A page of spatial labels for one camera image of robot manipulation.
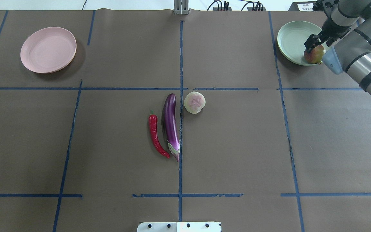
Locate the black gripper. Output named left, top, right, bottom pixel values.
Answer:
left=304, top=20, right=351, bottom=50

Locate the pink green peach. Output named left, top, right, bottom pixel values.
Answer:
left=184, top=91, right=206, bottom=114

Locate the aluminium frame post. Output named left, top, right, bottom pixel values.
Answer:
left=173, top=0, right=189, bottom=15

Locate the pink plate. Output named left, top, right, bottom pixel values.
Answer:
left=20, top=27, right=77, bottom=74

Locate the purple eggplant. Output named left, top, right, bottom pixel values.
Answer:
left=162, top=93, right=181, bottom=162

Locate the red chili pepper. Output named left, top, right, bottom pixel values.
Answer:
left=148, top=111, right=170, bottom=159

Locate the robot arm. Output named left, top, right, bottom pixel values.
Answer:
left=304, top=0, right=371, bottom=95

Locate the green plate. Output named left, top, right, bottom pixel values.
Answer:
left=277, top=21, right=321, bottom=66

